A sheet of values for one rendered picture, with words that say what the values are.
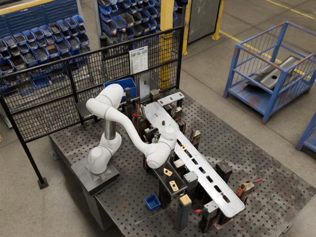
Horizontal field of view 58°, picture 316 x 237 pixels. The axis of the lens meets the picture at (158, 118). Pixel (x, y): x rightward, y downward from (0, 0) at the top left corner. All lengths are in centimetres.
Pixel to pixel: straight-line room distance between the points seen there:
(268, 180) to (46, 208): 237
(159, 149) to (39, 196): 217
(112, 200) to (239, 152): 135
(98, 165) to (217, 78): 315
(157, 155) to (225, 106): 292
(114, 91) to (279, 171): 177
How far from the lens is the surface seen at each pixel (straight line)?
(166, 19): 304
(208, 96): 467
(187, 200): 209
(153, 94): 297
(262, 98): 460
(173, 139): 183
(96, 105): 203
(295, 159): 415
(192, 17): 539
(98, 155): 243
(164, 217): 252
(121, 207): 258
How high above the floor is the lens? 297
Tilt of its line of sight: 45 degrees down
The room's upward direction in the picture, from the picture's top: 1 degrees clockwise
